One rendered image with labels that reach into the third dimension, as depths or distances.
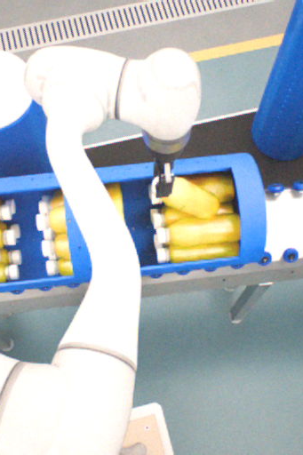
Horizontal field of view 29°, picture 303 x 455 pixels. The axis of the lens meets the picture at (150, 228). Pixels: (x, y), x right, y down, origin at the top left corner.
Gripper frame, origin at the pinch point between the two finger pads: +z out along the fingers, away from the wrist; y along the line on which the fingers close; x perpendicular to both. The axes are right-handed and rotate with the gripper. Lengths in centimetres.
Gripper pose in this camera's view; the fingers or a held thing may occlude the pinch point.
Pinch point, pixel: (161, 180)
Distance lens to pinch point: 126.8
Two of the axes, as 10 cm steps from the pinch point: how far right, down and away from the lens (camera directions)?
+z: -0.2, 3.4, 9.4
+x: -9.9, 1.1, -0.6
